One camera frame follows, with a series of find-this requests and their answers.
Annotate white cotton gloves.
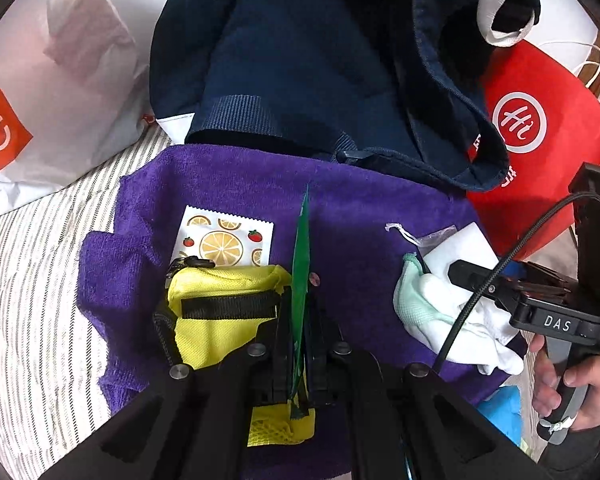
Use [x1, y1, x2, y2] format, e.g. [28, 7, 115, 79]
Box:
[393, 254, 524, 376]

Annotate green snack sachet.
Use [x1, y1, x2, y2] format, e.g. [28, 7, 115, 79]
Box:
[287, 186, 310, 420]

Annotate white foam sponge block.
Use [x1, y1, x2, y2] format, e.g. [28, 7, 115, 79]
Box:
[424, 222, 498, 284]

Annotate person's right hand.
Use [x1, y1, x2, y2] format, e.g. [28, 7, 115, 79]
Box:
[528, 334, 600, 434]

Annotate blue tissue pack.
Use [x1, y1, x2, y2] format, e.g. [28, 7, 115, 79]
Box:
[477, 386, 524, 445]

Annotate clear zip bag white part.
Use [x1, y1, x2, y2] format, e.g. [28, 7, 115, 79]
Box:
[384, 221, 458, 256]

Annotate red paper shopping bag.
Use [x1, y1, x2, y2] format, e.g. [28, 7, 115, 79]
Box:
[468, 41, 600, 255]

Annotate purple terry towel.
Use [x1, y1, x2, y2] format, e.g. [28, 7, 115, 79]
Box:
[76, 144, 478, 412]

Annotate navy blue canvas tote bag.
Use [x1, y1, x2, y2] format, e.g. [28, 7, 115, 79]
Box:
[149, 0, 541, 192]

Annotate fruit print sachet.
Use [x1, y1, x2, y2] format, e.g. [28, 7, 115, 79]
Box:
[171, 206, 274, 268]

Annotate yellow mesh pouch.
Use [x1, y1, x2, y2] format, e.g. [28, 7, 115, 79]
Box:
[151, 254, 318, 449]

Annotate striped quilted cushion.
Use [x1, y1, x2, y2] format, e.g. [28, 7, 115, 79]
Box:
[0, 126, 171, 479]

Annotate white Miniso plastic bag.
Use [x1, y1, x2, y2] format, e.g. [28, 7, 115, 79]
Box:
[0, 0, 148, 215]

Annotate black cable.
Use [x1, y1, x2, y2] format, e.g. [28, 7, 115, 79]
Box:
[431, 190, 600, 376]

